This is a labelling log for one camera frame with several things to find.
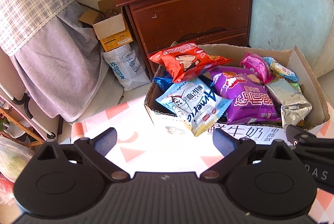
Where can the light blue Ameria packet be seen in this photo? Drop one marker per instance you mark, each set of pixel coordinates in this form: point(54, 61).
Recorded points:
point(280, 71)
point(195, 103)

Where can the white plastic bag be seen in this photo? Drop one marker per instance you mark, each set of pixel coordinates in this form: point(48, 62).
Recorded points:
point(13, 158)

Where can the red noodle snack bag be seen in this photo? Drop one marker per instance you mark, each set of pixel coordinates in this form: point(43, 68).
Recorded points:
point(187, 61)

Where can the white milk carton tray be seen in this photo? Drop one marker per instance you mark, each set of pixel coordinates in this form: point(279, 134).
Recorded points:
point(292, 59)

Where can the silver foil snack packet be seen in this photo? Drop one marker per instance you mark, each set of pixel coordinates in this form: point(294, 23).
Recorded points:
point(292, 104)

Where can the pink folding chair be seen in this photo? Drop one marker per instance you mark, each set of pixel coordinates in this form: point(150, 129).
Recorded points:
point(14, 92)

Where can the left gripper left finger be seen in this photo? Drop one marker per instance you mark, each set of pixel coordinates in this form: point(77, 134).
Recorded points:
point(93, 152)

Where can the purple noodle snack bag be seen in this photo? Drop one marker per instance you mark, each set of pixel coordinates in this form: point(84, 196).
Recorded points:
point(250, 100)

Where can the dark wooden cabinet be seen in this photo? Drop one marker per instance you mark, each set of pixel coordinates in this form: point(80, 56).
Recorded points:
point(159, 23)

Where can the blue foil snack bag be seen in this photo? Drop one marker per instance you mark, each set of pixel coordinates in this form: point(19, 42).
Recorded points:
point(164, 83)

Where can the light blue sofa cushion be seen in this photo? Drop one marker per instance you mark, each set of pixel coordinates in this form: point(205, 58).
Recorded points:
point(284, 24)

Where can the open cardboard box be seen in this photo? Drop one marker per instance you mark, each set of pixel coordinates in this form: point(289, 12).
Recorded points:
point(109, 25)

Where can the magenta snack packet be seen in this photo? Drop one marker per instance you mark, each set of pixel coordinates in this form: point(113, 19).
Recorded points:
point(258, 66)

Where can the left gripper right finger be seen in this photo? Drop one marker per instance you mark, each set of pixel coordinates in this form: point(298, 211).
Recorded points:
point(235, 151)

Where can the beige sofa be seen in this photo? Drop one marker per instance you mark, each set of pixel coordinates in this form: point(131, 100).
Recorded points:
point(325, 62)

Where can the wooden plant shelf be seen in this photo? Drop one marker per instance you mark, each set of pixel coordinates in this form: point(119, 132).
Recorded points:
point(14, 129)

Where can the green Ameria packet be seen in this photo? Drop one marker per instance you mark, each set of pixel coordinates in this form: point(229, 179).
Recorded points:
point(296, 86)

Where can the white plastic sack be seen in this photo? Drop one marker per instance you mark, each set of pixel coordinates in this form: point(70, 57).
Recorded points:
point(128, 66)

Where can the pink checkered tablecloth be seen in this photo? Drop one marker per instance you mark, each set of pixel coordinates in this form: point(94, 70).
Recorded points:
point(165, 147)

